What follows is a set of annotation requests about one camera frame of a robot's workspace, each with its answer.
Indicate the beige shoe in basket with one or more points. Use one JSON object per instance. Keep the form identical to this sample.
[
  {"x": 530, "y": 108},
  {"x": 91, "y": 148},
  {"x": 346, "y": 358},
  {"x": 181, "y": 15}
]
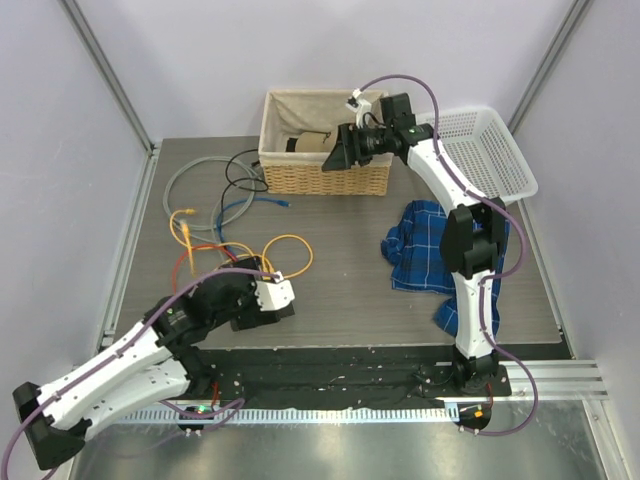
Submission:
[{"x": 311, "y": 142}]

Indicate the wicker basket with liner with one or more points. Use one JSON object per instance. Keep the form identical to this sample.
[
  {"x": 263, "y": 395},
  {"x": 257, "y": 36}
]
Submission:
[{"x": 288, "y": 113}]

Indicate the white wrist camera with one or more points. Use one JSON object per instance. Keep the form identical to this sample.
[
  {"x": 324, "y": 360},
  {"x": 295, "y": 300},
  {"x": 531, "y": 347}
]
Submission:
[
  {"x": 362, "y": 107},
  {"x": 274, "y": 294}
]

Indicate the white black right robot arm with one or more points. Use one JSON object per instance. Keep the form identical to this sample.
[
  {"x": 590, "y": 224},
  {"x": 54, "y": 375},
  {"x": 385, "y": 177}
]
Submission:
[{"x": 474, "y": 236}]

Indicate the blue plaid shirt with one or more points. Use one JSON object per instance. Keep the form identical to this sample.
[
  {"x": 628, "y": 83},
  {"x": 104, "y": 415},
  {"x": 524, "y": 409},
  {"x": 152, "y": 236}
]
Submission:
[{"x": 412, "y": 248}]

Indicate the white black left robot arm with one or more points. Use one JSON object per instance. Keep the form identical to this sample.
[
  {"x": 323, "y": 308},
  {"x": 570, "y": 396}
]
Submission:
[{"x": 156, "y": 360}]

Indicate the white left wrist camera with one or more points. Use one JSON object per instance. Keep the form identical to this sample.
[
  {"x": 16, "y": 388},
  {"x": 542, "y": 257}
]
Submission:
[{"x": 274, "y": 294}]

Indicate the white plastic perforated basket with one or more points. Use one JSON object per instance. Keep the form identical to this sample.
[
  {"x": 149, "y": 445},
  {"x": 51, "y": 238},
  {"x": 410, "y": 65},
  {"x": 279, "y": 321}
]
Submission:
[{"x": 479, "y": 143}]

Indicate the yellow ethernet cable long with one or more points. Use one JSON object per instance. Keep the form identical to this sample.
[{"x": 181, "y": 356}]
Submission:
[{"x": 289, "y": 250}]

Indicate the yellow ethernet cable short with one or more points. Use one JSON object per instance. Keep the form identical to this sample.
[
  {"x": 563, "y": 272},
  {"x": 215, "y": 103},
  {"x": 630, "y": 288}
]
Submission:
[{"x": 185, "y": 230}]

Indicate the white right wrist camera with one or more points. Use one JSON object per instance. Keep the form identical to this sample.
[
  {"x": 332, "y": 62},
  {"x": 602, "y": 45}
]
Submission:
[{"x": 362, "y": 107}]

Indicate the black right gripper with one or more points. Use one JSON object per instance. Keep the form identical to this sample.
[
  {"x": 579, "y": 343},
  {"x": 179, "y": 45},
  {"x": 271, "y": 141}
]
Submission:
[{"x": 347, "y": 150}]

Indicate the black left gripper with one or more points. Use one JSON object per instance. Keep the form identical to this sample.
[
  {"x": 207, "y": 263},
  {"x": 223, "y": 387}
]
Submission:
[{"x": 251, "y": 286}]

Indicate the black network switch box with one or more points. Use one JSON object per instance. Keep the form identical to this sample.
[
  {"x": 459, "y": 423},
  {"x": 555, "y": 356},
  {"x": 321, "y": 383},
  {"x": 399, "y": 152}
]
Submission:
[{"x": 250, "y": 285}]

